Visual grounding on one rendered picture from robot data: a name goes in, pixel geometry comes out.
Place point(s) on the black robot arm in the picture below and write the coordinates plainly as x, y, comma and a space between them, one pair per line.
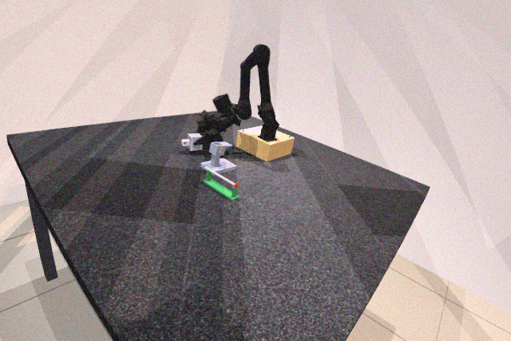
260, 56

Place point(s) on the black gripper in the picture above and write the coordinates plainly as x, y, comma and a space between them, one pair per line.
210, 134

